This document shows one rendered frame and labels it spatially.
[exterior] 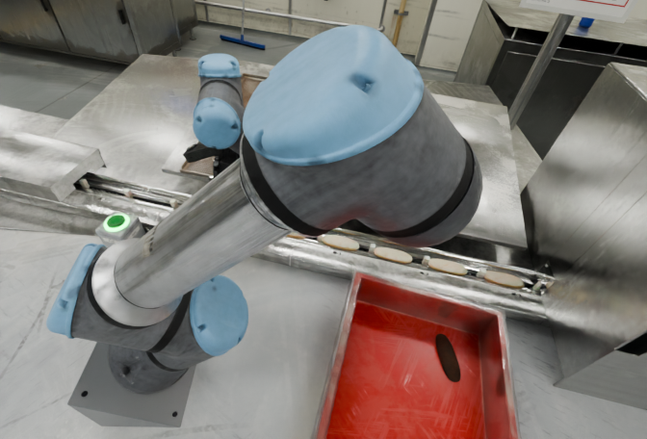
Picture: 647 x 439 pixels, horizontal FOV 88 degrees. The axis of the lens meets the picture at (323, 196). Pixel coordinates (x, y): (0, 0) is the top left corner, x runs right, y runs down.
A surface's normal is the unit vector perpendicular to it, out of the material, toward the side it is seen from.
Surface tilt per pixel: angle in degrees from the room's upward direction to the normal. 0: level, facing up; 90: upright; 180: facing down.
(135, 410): 44
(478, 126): 10
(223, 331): 51
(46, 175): 0
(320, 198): 88
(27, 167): 0
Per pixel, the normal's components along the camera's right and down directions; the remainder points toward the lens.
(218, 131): 0.15, 0.70
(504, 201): 0.04, -0.59
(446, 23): -0.22, 0.66
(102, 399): 0.75, -0.48
